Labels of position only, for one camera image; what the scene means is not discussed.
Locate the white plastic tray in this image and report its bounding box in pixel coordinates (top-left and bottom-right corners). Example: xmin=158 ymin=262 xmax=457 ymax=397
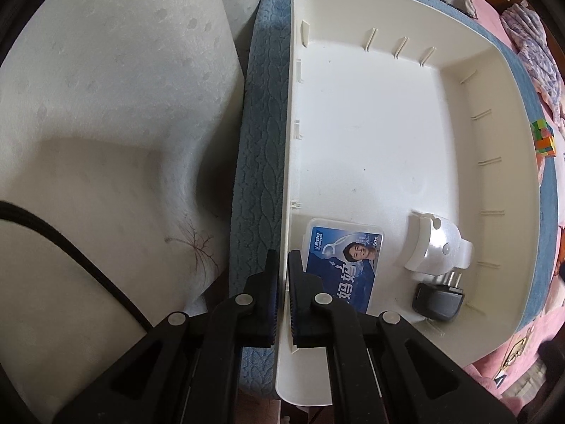
xmin=274 ymin=0 xmax=545 ymax=407

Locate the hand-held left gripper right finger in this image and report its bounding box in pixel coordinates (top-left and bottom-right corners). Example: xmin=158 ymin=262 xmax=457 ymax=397
xmin=288 ymin=249 xmax=517 ymax=424

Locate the pink printed blanket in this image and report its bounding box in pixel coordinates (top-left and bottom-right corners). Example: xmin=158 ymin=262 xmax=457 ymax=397
xmin=463 ymin=0 xmax=565 ymax=411

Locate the black cable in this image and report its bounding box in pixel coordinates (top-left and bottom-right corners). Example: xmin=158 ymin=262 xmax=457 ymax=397
xmin=0 ymin=201 xmax=153 ymax=332

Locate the purple floral cloth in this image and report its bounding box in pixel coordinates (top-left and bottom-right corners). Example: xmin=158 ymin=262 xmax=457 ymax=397
xmin=501 ymin=4 xmax=565 ymax=124

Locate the blue label floss box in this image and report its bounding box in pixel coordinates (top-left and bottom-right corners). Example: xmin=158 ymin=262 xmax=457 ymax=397
xmin=301 ymin=216 xmax=385 ymax=314

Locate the blue plush mat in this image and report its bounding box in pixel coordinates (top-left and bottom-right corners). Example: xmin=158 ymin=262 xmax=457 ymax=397
xmin=230 ymin=0 xmax=565 ymax=396

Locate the white dotted pillow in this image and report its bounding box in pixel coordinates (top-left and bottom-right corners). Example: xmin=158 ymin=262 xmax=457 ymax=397
xmin=214 ymin=0 xmax=261 ymax=49
xmin=0 ymin=0 xmax=245 ymax=411

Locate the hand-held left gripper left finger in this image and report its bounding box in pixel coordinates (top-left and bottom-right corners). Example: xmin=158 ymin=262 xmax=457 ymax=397
xmin=53 ymin=249 xmax=280 ymax=424

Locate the black charger adapter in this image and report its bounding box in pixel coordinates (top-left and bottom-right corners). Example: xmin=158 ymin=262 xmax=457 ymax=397
xmin=412 ymin=269 xmax=466 ymax=322

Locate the colourful puzzle cube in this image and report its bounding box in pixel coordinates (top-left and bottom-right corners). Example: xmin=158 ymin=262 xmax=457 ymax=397
xmin=530 ymin=118 xmax=556 ymax=159

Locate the white plastic plug device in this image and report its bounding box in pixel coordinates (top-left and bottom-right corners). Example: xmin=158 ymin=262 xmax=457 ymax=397
xmin=404 ymin=211 xmax=474 ymax=283

